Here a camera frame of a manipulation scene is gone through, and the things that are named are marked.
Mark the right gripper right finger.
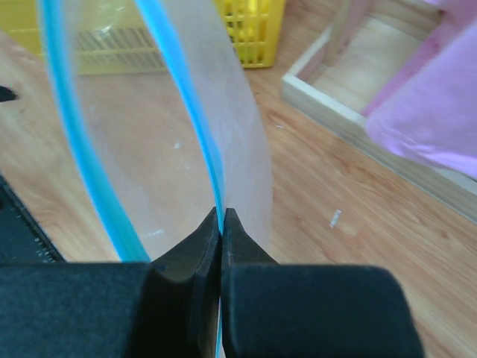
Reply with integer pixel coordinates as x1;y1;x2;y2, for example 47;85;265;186
221;209;425;357

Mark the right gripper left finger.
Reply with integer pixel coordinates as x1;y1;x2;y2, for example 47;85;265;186
1;211;220;357

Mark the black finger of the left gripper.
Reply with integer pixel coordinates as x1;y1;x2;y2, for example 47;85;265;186
0;86;17;103

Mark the clear zip top bag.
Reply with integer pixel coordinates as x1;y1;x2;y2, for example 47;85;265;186
37;1;272;261

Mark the yellow plastic basket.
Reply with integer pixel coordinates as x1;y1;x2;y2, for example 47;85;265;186
1;1;285;75

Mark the wooden clothes rack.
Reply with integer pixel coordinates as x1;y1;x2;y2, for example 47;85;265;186
282;1;476;221

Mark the pink shirt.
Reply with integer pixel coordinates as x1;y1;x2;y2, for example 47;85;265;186
363;1;476;178

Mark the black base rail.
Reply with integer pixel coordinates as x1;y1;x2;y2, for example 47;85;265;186
1;177;65;264

